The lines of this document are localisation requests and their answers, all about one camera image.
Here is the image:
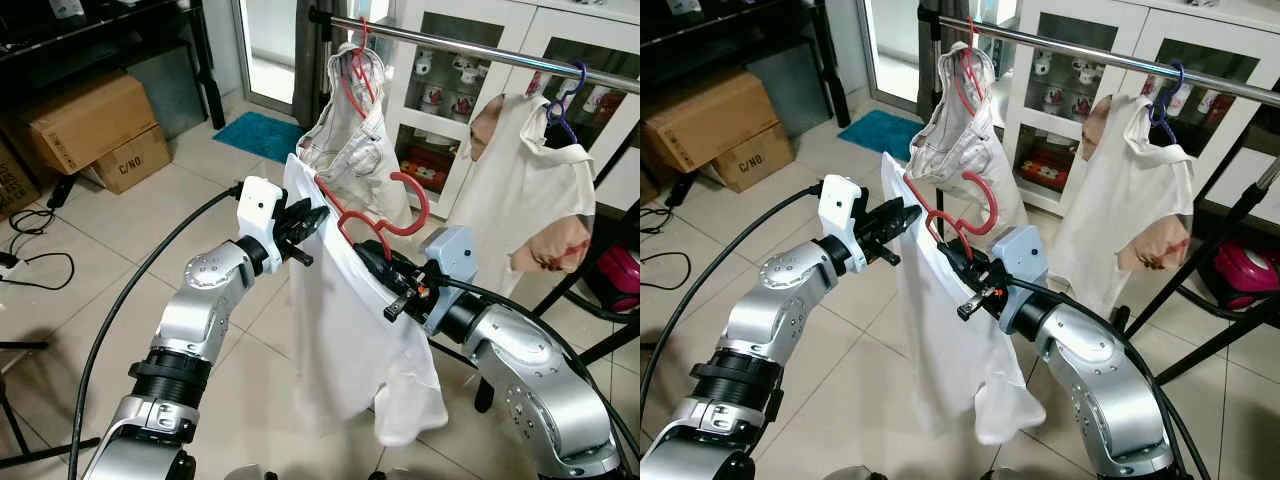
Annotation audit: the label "red plastic hanger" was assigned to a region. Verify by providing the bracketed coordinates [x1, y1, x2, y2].
[903, 170, 999, 263]
[315, 170, 431, 263]

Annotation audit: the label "plain white shirt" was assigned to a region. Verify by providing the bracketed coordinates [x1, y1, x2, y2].
[282, 152, 449, 448]
[880, 152, 1046, 446]

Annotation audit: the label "thin red hanger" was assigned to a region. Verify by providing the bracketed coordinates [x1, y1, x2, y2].
[340, 18, 379, 121]
[950, 18, 986, 116]

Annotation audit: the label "blue plastic hanger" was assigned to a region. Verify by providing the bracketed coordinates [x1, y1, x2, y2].
[1145, 60, 1188, 146]
[543, 60, 591, 146]

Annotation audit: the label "white trousers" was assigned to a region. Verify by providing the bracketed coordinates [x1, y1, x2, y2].
[905, 42, 1021, 216]
[297, 45, 416, 226]

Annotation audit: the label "teal floor mat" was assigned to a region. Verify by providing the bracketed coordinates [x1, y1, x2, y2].
[838, 109, 926, 161]
[213, 111, 304, 164]

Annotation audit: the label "red box in cabinet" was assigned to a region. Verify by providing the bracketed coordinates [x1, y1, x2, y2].
[398, 145, 451, 193]
[1018, 145, 1076, 191]

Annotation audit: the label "small printed cardboard box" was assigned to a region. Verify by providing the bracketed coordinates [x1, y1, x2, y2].
[90, 125, 173, 194]
[712, 122, 796, 193]

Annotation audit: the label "dark curtain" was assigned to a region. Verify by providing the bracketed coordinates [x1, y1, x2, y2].
[293, 0, 336, 131]
[915, 0, 949, 121]

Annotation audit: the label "white tee with printed sleeves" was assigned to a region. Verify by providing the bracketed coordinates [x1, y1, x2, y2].
[445, 92, 598, 296]
[1047, 92, 1196, 316]

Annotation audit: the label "glass balcony door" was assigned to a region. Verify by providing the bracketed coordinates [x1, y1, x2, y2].
[855, 0, 926, 106]
[232, 0, 311, 116]

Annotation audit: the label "large brown cardboard box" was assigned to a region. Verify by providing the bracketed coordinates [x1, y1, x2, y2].
[20, 72, 161, 176]
[645, 68, 781, 171]

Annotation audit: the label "pink floor appliance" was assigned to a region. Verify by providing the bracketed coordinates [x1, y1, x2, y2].
[597, 243, 640, 313]
[1212, 238, 1280, 311]

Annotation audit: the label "black metal shelf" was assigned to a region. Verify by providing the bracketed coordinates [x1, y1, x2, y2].
[0, 0, 226, 136]
[640, 0, 851, 129]

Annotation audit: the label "white glass door cabinet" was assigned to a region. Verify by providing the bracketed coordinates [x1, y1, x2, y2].
[1003, 0, 1280, 216]
[385, 0, 640, 221]

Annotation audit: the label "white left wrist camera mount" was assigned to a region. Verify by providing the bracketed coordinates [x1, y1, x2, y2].
[818, 176, 863, 246]
[237, 177, 284, 246]

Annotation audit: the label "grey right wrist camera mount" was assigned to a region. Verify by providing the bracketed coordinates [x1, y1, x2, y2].
[420, 226, 479, 336]
[992, 225, 1049, 326]

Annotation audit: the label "thin black floor cable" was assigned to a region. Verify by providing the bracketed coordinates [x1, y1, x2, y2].
[640, 205, 693, 291]
[0, 205, 76, 291]

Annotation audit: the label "clothes rack with silver rail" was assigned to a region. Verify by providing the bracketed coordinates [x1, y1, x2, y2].
[305, 5, 640, 413]
[915, 5, 1280, 386]

